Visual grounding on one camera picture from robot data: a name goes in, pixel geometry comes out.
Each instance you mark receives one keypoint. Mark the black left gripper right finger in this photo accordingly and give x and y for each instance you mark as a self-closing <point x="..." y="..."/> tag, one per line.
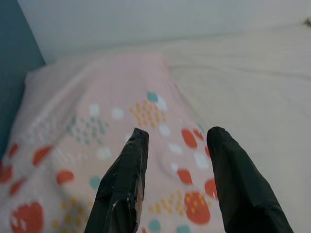
<point x="240" y="194"/>

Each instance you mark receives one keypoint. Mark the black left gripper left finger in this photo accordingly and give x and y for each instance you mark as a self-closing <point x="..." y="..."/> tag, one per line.
<point x="121" y="189"/>

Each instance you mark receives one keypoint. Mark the pink patterned pillow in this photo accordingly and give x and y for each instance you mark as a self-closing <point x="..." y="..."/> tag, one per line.
<point x="109" y="97"/>

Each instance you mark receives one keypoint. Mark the mattress with white sheet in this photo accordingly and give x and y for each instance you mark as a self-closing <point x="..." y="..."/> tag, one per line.
<point x="255" y="85"/>

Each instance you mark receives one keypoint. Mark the blue upholstered headboard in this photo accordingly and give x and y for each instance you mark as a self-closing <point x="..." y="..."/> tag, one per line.
<point x="14" y="60"/>

